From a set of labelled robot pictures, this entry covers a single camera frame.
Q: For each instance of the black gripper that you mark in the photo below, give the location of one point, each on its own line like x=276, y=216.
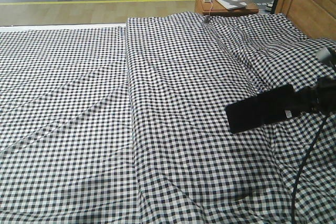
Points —
x=323, y=94

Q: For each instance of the black smartphone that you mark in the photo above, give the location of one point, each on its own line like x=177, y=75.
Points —
x=269, y=107

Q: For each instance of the checkered bed sheet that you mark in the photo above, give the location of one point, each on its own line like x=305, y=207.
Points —
x=66, y=128

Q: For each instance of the wooden headboard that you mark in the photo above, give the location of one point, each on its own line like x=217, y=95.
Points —
x=316, y=18

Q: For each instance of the checkered folded quilt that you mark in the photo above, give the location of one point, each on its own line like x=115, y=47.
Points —
x=183, y=70

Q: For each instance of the wooden nightstand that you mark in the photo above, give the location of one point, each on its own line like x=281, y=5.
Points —
x=216, y=9

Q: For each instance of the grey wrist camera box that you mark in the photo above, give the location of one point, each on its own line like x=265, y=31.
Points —
x=324, y=55

